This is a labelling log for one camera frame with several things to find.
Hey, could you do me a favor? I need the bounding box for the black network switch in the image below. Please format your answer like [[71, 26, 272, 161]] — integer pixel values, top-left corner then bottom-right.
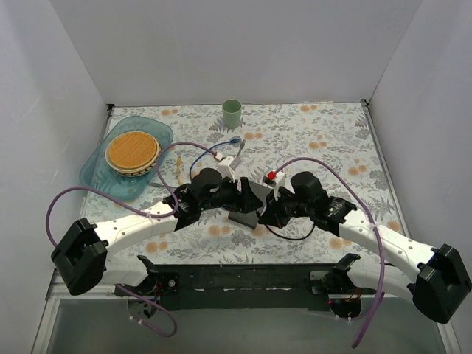
[[228, 181, 271, 229]]

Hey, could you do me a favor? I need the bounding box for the black ethernet cable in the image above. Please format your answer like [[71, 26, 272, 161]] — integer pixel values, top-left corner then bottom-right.
[[264, 221, 317, 241]]

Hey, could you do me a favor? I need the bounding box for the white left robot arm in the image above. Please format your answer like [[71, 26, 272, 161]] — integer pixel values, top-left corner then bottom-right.
[[52, 168, 263, 296]]

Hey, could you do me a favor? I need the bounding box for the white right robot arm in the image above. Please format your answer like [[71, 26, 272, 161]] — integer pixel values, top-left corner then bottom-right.
[[259, 172, 471, 324]]

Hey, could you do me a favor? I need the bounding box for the floral table mat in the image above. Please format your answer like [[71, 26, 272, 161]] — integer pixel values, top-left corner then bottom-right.
[[75, 102, 401, 267]]

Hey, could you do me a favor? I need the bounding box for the green plastic cup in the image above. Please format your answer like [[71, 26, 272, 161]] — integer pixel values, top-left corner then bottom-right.
[[222, 99, 242, 129]]

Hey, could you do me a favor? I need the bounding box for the orange woven plate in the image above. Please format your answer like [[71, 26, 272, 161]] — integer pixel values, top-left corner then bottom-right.
[[105, 131, 161, 177]]

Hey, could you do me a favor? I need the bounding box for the teal plastic tray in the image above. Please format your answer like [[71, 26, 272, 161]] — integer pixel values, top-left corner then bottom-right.
[[80, 116, 173, 201]]

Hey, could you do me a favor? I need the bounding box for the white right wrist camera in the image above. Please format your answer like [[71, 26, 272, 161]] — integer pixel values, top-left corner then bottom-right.
[[263, 171, 285, 200]]

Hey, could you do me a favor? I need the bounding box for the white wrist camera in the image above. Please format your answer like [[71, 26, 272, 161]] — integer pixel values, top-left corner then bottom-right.
[[263, 171, 285, 200], [217, 156, 240, 182]]

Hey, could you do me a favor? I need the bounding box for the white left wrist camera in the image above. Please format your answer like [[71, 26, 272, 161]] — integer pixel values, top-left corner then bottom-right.
[[217, 156, 240, 182]]

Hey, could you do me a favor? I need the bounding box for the yellow ethernet cable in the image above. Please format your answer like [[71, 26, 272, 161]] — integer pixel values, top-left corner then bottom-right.
[[176, 155, 191, 185]]

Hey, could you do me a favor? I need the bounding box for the blue ethernet cable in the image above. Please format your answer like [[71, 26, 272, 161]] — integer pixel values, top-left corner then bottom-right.
[[190, 138, 240, 181]]

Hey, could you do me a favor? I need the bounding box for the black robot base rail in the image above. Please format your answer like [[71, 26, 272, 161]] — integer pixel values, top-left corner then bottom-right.
[[114, 263, 372, 317]]

